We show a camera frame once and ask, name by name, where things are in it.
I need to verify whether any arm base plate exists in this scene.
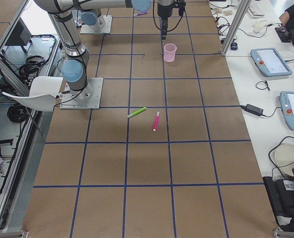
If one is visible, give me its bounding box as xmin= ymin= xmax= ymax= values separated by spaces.
xmin=60 ymin=78 xmax=103 ymax=110
xmin=80 ymin=12 xmax=112 ymax=35

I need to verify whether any white plastic chair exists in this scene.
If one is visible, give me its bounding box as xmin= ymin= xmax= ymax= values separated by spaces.
xmin=3 ymin=76 xmax=63 ymax=112

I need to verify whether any black power adapter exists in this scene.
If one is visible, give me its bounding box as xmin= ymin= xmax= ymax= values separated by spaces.
xmin=240 ymin=104 xmax=263 ymax=117

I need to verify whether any aluminium frame post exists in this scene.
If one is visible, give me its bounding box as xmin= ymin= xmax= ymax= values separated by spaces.
xmin=220 ymin=0 xmax=251 ymax=56

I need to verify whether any green marker pen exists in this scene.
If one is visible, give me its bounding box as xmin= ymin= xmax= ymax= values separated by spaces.
xmin=127 ymin=107 xmax=147 ymax=119

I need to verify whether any purple marker pen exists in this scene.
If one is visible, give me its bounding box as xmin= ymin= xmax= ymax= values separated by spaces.
xmin=133 ymin=11 xmax=148 ymax=17

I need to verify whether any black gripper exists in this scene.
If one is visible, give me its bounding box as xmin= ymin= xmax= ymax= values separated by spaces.
xmin=157 ymin=0 xmax=186 ymax=40

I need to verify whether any far blue teach pendant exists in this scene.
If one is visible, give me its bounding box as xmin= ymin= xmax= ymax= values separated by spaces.
xmin=250 ymin=48 xmax=293 ymax=77

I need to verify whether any pink marker pen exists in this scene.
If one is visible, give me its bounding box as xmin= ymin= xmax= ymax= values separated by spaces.
xmin=152 ymin=111 xmax=160 ymax=131

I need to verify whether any pink mesh cup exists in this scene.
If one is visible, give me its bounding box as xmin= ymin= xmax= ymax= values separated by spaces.
xmin=163 ymin=43 xmax=177 ymax=62

